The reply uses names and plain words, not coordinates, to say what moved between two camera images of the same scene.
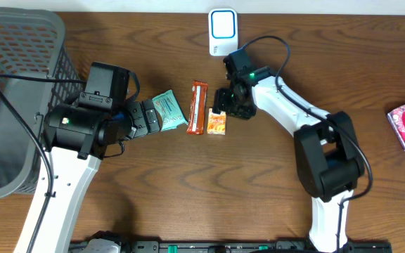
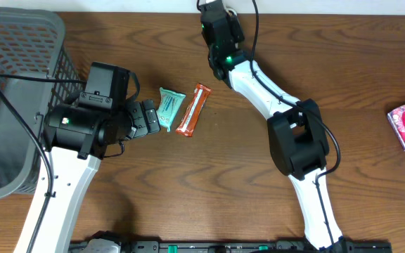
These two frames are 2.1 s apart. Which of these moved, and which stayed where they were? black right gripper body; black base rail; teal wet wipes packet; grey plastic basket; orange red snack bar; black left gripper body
Moved: black right gripper body; orange red snack bar; teal wet wipes packet
Stayed: grey plastic basket; black left gripper body; black base rail
